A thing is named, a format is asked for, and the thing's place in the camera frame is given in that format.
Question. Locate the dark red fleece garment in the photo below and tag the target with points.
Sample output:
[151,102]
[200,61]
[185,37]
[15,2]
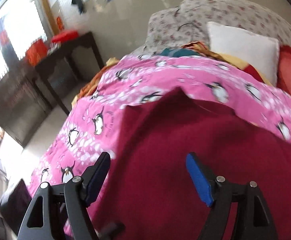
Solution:
[160,130]

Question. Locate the orange yellow cloth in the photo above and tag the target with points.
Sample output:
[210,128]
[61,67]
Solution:
[90,87]

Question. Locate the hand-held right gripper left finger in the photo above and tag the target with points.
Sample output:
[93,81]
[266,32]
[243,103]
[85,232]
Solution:
[95,180]

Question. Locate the white pillow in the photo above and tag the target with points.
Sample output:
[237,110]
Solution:
[243,47]

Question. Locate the red paper decoration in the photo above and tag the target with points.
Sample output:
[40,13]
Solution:
[4,37]
[60,23]

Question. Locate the floral pillow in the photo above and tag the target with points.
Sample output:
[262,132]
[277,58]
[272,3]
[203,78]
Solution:
[223,10]

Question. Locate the dark box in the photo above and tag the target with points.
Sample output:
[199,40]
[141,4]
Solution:
[16,197]

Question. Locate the dark wooden table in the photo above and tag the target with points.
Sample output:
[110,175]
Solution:
[68,47]

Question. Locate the red orange pillow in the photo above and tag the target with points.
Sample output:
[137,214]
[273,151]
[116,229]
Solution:
[290,72]

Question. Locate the dark hanging wall item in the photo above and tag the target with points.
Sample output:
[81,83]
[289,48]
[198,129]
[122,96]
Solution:
[78,0]

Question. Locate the pink penguin print blanket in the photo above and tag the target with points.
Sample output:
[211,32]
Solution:
[160,80]

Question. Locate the teal cloth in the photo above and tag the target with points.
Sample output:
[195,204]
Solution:
[180,53]

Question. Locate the flat red gift box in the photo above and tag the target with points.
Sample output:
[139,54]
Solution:
[65,35]

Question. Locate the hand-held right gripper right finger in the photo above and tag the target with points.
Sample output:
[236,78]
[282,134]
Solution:
[199,180]

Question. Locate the large red gift box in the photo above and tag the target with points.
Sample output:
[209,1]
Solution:
[36,52]

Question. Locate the yellow red quilt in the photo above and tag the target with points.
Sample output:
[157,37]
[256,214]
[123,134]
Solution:
[225,57]

